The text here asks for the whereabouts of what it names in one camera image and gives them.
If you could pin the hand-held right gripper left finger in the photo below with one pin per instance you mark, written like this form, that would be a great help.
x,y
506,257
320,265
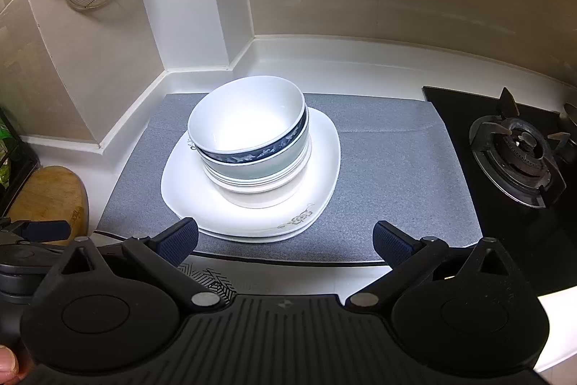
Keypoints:
x,y
182,238

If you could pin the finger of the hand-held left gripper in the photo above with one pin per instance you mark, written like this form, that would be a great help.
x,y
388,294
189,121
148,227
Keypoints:
x,y
49,230

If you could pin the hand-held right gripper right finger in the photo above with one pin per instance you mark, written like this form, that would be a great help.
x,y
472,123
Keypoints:
x,y
390,243

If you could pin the white floral square plate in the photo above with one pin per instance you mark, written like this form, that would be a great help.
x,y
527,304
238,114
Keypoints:
x,y
324,150
252,239

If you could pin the cream bowl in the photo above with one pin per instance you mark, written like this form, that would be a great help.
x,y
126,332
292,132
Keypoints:
x,y
252,181
266,198
259,187

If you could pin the teal ribbed bowl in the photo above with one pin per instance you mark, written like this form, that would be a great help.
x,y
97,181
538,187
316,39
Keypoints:
x,y
279,165

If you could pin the white bowl blue pattern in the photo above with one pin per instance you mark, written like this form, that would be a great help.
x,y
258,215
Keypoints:
x,y
243,119

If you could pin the person's left hand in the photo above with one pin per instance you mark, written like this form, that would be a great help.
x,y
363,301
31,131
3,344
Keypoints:
x,y
6,362

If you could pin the wooden cutting board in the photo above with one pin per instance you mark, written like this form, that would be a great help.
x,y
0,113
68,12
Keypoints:
x,y
49,195

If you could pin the black patterned white cloth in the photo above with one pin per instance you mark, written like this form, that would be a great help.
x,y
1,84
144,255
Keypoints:
x,y
212,279

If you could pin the grey dish mat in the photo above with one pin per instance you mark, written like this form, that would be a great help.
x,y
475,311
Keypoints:
x,y
383,168

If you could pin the green package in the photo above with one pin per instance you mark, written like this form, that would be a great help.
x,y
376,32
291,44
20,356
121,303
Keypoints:
x,y
5,146

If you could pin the black glass gas hob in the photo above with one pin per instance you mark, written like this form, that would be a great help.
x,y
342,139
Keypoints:
x,y
518,240

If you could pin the gas burner grate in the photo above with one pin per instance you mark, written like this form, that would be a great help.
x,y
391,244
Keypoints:
x,y
518,150

